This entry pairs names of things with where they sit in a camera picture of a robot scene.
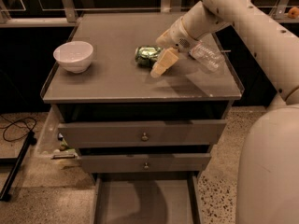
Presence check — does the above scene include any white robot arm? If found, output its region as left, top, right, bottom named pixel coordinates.
left=150, top=0, right=299, bottom=224

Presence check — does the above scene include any clear plastic side bin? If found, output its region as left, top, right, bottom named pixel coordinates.
left=35, top=109, right=77, bottom=160

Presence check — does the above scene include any grey middle drawer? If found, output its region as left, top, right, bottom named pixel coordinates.
left=78, top=153, right=211, bottom=174

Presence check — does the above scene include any grey drawer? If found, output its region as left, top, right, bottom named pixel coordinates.
left=91, top=172, right=204, bottom=224
left=78, top=153, right=211, bottom=174
left=58, top=119, right=226, bottom=148

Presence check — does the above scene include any crushed green soda can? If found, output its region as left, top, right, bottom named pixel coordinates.
left=135, top=46, right=163, bottom=68

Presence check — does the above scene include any grey top drawer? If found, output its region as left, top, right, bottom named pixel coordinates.
left=58, top=119, right=226, bottom=148

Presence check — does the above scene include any white ceramic bowl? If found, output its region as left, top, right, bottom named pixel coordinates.
left=53, top=41, right=93, bottom=74

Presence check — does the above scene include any metal railing frame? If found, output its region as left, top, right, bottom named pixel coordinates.
left=0, top=0, right=299, bottom=29

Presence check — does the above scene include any grey drawer cabinet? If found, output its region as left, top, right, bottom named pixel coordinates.
left=40, top=11, right=245, bottom=224

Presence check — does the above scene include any small orange object on ledge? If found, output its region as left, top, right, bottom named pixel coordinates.
left=288, top=7, right=299, bottom=19

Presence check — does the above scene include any black floor stand bar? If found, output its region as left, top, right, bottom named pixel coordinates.
left=0, top=131, right=37, bottom=202

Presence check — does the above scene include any grey bottom drawer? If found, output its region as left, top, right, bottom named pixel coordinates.
left=91, top=172, right=204, bottom=224

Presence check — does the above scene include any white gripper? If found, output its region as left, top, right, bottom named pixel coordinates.
left=150, top=17, right=200, bottom=78

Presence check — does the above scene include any black cable on floor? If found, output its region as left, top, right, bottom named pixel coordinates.
left=0, top=114, right=38, bottom=143

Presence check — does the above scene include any clear plastic water bottle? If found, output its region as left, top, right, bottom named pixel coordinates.
left=189, top=41, right=225, bottom=72

